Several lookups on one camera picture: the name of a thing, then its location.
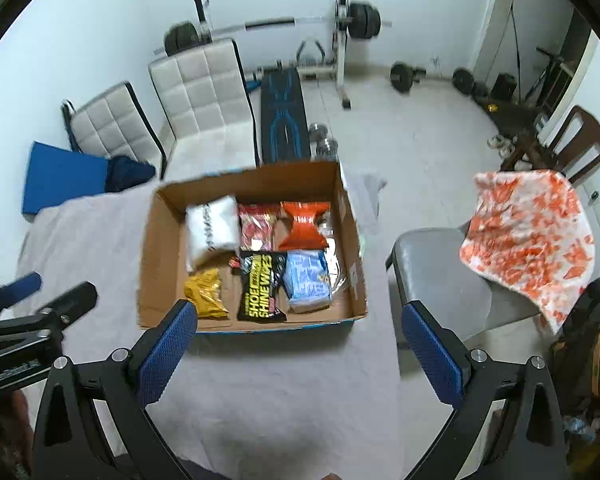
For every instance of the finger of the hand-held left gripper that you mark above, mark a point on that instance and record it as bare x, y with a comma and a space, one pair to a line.
17, 287
72, 300

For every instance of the yellow crinkled packet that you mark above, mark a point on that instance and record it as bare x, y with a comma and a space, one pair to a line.
206, 295

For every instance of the blue foam mat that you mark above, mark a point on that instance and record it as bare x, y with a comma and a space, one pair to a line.
60, 180

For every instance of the black wipes packet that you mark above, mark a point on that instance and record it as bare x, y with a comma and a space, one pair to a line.
260, 290

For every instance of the orange and white patterned towel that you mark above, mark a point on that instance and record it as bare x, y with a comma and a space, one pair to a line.
530, 240

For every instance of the dark blue cloth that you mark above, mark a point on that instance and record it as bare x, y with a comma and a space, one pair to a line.
130, 174

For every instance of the white soft packet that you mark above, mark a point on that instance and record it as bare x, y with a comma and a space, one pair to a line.
211, 232

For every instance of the orange snack packet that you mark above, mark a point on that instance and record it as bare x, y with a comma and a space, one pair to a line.
304, 225

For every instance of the long barbell with black plates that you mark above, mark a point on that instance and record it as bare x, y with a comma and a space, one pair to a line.
365, 21

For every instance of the red snack packet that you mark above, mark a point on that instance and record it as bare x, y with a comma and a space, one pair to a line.
257, 227

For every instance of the short barbell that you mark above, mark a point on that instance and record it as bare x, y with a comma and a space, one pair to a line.
402, 76

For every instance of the black and orange backpack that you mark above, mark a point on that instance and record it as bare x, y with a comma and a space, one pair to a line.
587, 340

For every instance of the chrome dumbbell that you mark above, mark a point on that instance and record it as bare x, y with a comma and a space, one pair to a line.
328, 148
319, 132

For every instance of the brown wooden chair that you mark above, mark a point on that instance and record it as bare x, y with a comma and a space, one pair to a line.
587, 145

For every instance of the black speaker box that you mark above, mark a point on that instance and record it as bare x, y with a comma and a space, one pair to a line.
504, 87

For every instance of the white bench press rack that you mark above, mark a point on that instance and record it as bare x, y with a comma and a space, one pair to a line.
341, 50

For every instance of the black and blue weight bench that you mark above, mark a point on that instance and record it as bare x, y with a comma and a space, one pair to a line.
284, 115

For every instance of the grey table cloth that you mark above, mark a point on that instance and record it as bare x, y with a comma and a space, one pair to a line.
280, 385

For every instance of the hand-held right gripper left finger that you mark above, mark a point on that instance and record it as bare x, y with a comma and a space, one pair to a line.
167, 355

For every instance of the grey seat chair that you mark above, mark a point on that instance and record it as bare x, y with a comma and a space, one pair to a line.
430, 270

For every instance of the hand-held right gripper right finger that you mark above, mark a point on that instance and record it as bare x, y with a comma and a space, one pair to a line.
430, 355

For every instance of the white padded chair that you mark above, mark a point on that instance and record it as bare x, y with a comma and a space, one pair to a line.
200, 95
110, 125

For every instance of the cardboard box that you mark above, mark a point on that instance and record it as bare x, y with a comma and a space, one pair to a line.
165, 240

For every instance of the blue and white packet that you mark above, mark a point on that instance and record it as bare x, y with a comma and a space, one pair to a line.
306, 280

